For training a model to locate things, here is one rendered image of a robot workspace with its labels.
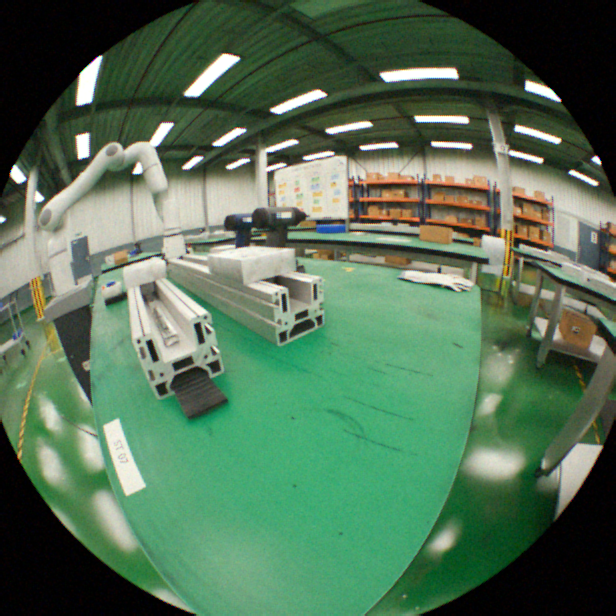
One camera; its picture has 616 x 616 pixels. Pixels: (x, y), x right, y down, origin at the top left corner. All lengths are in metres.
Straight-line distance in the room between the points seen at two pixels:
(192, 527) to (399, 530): 0.15
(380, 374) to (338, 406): 0.07
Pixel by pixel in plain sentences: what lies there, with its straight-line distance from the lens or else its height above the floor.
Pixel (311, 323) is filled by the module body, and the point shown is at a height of 0.79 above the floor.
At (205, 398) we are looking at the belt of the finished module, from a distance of 0.27.
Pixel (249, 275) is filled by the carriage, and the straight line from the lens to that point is 0.37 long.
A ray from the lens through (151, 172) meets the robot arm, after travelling 1.11.
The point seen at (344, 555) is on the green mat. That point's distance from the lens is 0.18.
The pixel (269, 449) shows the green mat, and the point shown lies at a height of 0.78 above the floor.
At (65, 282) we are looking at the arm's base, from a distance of 1.17.
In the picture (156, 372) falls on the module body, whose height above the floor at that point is 0.82.
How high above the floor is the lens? 0.96
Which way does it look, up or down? 22 degrees down
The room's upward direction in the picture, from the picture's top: 3 degrees counter-clockwise
